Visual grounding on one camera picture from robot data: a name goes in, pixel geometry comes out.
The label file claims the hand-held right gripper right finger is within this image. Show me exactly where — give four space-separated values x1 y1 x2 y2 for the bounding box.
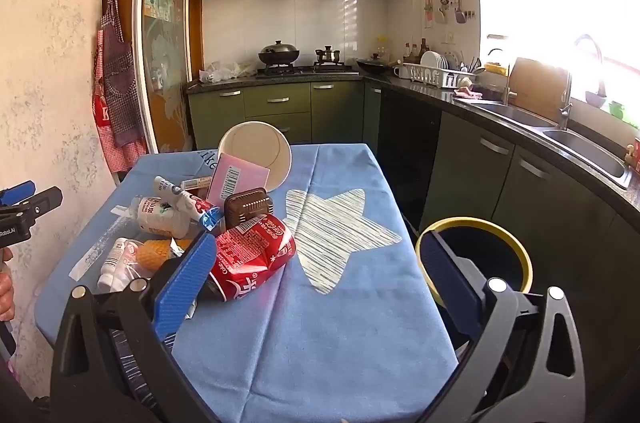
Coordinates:
419 230 586 423

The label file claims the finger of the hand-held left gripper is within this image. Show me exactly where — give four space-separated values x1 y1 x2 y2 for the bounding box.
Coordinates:
0 183 37 206
14 186 64 219

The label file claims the steel double sink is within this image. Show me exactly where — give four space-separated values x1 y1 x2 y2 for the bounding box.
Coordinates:
452 98 632 190

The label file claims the gas stove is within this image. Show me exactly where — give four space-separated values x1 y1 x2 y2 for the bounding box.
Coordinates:
256 62 360 78

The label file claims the clear crumpled plastic wrapper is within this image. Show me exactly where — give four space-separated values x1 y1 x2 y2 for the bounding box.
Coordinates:
97 237 143 294

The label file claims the crumpled plastic bag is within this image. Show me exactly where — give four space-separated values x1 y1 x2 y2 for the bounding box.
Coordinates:
199 60 256 84

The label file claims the crushed red soda can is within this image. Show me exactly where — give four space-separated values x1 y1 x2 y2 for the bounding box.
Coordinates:
207 213 297 302

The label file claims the printed glass sliding door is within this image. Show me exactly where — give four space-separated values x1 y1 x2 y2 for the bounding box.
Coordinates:
131 0 196 154

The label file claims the small steel faucet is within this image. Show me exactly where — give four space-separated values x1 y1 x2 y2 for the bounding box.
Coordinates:
487 48 518 106

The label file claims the person's left hand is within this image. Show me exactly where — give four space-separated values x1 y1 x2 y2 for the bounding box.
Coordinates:
0 248 16 322

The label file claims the brown plastic case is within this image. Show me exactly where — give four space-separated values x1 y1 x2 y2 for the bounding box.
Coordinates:
223 187 274 231

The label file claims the white plastic bottle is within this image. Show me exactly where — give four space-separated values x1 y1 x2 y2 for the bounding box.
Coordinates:
130 195 201 239

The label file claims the dark bin with yellow rim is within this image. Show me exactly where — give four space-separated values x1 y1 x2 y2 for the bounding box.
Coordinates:
414 217 533 309

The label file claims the black frying pan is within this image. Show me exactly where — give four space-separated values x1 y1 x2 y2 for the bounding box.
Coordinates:
356 53 401 76

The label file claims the tall curved steel faucet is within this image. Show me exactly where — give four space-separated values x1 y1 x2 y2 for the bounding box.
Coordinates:
557 34 607 131

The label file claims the pink cardboard box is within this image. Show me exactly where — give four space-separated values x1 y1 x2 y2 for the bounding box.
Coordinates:
206 153 271 206

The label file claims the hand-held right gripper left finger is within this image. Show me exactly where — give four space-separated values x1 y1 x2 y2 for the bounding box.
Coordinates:
50 230 223 423

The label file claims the red checked apron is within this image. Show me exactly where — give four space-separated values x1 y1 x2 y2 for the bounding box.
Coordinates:
91 0 150 174

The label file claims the large wooden cutting board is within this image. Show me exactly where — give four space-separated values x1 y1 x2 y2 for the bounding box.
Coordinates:
507 57 572 121

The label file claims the black wok with lid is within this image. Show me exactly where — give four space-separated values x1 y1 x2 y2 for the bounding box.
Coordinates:
257 39 301 66

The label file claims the white tube wrapper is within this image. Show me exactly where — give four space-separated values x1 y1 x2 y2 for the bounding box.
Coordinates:
153 175 226 234

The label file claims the orange foam fruit net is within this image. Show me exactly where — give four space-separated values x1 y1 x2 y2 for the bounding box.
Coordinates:
137 239 176 269

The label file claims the black kitchen countertop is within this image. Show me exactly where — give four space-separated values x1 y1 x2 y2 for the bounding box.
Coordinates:
184 70 640 211

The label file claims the blue star print tablecloth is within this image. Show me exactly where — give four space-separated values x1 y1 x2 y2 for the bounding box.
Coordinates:
35 143 473 423

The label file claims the white paper bowl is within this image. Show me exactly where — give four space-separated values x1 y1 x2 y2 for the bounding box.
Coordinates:
217 120 292 194

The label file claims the white dish rack with plates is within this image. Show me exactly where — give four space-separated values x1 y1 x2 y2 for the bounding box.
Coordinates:
402 50 483 88

